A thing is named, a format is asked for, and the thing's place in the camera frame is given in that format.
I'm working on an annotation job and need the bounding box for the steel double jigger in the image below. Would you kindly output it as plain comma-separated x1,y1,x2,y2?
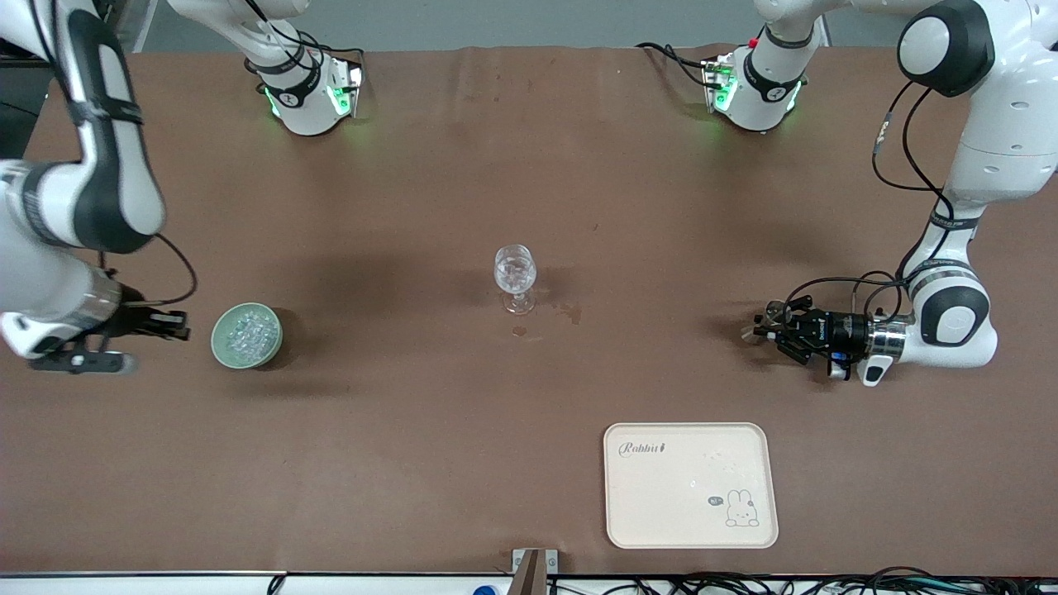
742,302,786,341

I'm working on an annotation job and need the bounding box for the clear ice cubes pile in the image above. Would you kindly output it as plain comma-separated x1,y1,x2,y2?
223,307,278,360

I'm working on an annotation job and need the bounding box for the clear stemmed wine glass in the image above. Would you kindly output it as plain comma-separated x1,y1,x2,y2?
493,245,538,316

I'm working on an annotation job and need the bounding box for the green ceramic bowl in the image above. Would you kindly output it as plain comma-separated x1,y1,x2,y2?
211,302,284,369

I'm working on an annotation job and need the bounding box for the cream rabbit print tray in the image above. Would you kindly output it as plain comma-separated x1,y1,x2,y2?
603,422,779,550

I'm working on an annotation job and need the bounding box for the brown table cover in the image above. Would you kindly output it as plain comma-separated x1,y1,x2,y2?
0,45,1058,577

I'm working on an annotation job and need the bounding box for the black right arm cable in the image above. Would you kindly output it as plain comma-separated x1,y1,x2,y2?
99,234,198,308

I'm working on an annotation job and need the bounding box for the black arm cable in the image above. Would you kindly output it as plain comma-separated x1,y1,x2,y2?
781,79,956,327
99,234,198,308

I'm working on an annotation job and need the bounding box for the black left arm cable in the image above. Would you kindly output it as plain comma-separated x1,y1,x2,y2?
781,79,956,327

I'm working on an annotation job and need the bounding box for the black cable bundle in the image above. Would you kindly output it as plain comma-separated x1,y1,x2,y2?
546,566,1058,595

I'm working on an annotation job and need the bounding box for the white table edge rail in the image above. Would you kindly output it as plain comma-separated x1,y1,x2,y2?
0,570,1058,595

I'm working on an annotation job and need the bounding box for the black base cable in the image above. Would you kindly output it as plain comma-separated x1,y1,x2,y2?
635,41,713,90
248,0,369,67

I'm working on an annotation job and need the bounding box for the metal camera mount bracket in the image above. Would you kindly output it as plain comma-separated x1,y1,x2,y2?
512,548,560,595

